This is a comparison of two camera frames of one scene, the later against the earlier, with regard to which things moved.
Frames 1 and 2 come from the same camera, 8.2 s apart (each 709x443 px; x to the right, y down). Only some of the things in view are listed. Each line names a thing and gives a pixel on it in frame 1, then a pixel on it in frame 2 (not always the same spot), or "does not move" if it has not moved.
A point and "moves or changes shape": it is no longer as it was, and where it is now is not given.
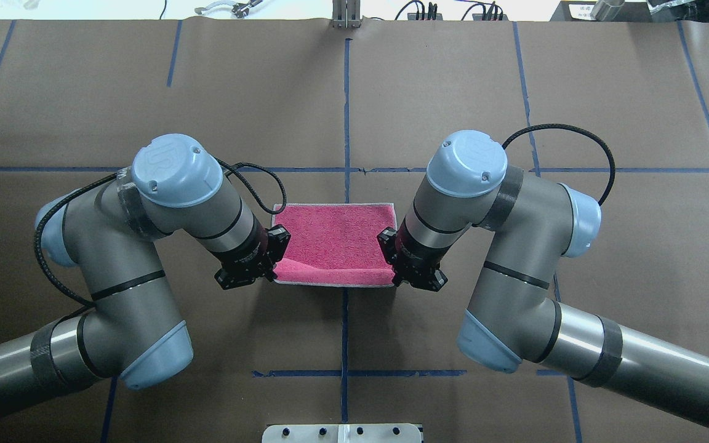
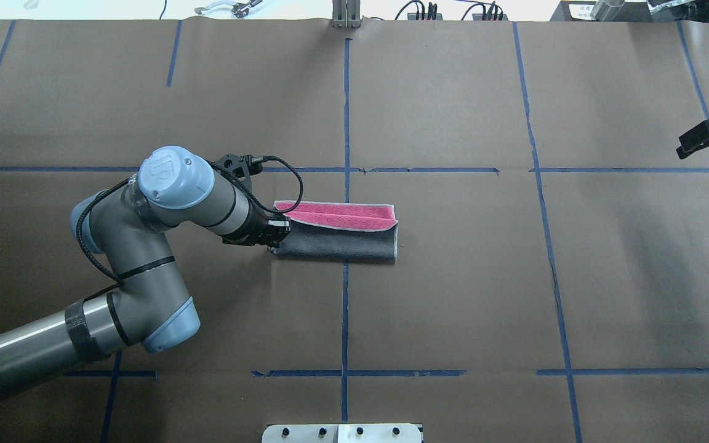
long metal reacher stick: (239, 10) does not move
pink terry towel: (335, 245) moves or changes shape
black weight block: (581, 11) does not move
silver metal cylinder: (606, 10) does not move
